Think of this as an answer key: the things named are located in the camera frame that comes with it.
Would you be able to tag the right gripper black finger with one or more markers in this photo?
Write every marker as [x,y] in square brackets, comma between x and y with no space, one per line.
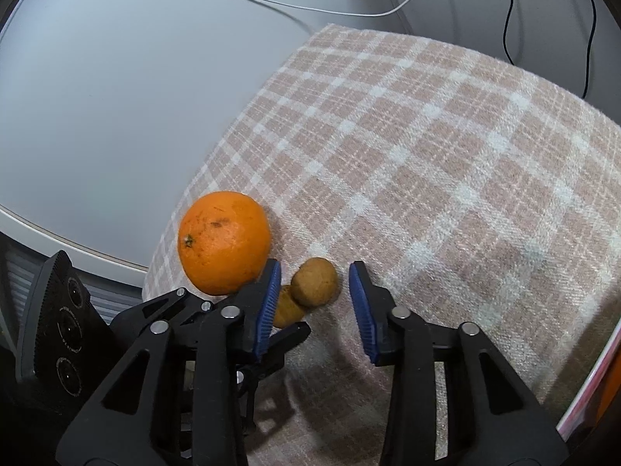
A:
[284,341]

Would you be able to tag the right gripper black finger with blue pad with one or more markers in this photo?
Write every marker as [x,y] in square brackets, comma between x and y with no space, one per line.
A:
[112,428]
[455,399]

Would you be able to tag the brown longan lower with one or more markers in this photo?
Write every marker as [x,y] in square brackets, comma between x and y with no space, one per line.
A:
[288,311]

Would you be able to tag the brown longan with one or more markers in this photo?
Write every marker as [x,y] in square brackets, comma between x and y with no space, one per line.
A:
[315,283]
[288,311]

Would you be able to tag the brown longan upper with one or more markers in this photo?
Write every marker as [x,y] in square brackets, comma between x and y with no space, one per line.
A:
[315,283]

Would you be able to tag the medium orange on cloth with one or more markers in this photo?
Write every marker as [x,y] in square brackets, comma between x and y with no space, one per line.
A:
[224,241]

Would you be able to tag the pink plaid tablecloth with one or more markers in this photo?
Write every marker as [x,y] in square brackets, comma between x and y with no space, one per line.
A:
[472,190]

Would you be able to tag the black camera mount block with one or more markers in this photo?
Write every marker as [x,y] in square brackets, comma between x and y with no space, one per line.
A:
[64,345]

